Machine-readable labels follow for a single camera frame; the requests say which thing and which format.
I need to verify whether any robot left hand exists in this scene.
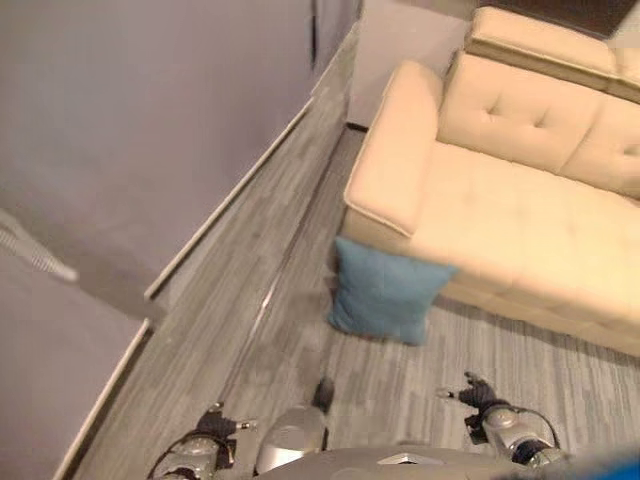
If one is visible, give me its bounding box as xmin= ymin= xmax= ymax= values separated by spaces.
xmin=195 ymin=400 xmax=259 ymax=439

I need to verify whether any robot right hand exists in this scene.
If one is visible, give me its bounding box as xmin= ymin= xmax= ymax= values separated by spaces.
xmin=436 ymin=370 xmax=500 ymax=408

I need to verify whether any cream leather sofa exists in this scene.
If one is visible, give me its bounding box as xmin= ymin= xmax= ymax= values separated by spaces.
xmin=343 ymin=5 xmax=640 ymax=359

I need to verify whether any silver robot leg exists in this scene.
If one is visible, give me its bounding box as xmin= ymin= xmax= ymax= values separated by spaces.
xmin=253 ymin=403 xmax=329 ymax=476

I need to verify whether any grey robot torso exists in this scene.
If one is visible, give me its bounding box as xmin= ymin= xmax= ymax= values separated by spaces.
xmin=259 ymin=444 xmax=576 ymax=480

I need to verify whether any dark robot foot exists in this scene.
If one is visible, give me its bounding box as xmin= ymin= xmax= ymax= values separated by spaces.
xmin=312 ymin=376 xmax=336 ymax=414

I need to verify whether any blue square cushion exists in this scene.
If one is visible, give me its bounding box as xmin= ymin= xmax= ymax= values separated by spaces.
xmin=327 ymin=236 xmax=460 ymax=347

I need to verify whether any blue object at corner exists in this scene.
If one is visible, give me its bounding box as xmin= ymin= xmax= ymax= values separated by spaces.
xmin=569 ymin=440 xmax=640 ymax=480

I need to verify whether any grey ribbed hose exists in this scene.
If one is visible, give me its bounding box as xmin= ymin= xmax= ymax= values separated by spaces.
xmin=0 ymin=208 xmax=79 ymax=282

